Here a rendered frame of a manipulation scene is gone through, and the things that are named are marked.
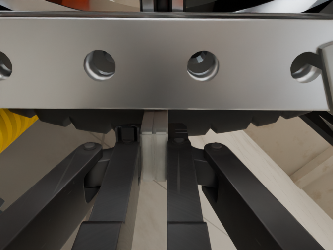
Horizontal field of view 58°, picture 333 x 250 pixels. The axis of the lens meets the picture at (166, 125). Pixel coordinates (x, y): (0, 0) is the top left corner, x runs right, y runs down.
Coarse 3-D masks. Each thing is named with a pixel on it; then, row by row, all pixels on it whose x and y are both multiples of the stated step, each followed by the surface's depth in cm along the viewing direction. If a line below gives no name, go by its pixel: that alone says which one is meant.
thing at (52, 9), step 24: (0, 0) 20; (24, 0) 20; (48, 0) 20; (72, 0) 25; (96, 0) 33; (144, 0) 22; (168, 0) 22; (240, 0) 28; (264, 0) 21; (288, 0) 20; (312, 0) 20
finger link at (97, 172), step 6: (108, 150) 16; (108, 156) 15; (102, 162) 15; (108, 162) 15; (138, 162) 15; (96, 168) 15; (102, 168) 15; (138, 168) 16; (90, 174) 15; (96, 174) 15; (102, 174) 15; (138, 174) 16; (84, 180) 15; (90, 180) 15; (96, 180) 15; (102, 180) 15; (84, 186) 15; (90, 186) 15; (96, 186) 15
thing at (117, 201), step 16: (128, 128) 15; (128, 144) 15; (112, 160) 14; (128, 160) 14; (112, 176) 12; (128, 176) 12; (112, 192) 11; (128, 192) 11; (96, 208) 10; (112, 208) 10; (128, 208) 11; (96, 224) 9; (112, 224) 9; (128, 224) 11; (80, 240) 8; (96, 240) 8; (112, 240) 8; (128, 240) 11
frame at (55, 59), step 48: (0, 48) 13; (48, 48) 13; (96, 48) 13; (144, 48) 13; (192, 48) 13; (240, 48) 13; (288, 48) 13; (0, 96) 13; (48, 96) 13; (96, 96) 13; (144, 96) 13; (192, 96) 13; (240, 96) 13; (288, 96) 13
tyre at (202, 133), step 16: (16, 112) 23; (32, 112) 23; (48, 112) 23; (64, 112) 23; (80, 112) 23; (96, 112) 23; (112, 112) 23; (128, 112) 23; (176, 112) 23; (192, 112) 23; (208, 112) 23; (224, 112) 23; (240, 112) 23; (256, 112) 23; (272, 112) 23; (288, 112) 23; (304, 112) 23; (80, 128) 24; (96, 128) 23; (112, 128) 24; (192, 128) 23; (208, 128) 24; (224, 128) 23; (240, 128) 24
